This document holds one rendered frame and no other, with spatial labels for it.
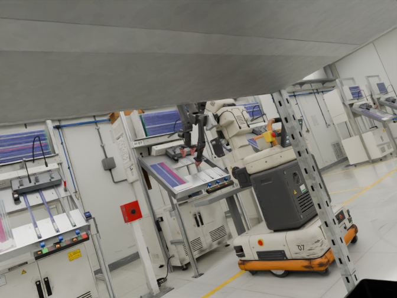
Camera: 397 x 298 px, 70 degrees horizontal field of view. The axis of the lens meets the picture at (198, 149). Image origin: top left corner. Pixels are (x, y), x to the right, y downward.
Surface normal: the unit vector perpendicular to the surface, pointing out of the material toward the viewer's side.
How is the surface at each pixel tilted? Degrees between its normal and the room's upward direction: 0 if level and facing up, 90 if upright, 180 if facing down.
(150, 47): 180
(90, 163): 90
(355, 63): 90
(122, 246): 90
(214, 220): 90
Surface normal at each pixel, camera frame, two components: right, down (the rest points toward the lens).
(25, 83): 0.32, 0.94
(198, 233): 0.55, -0.28
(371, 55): -0.77, 0.19
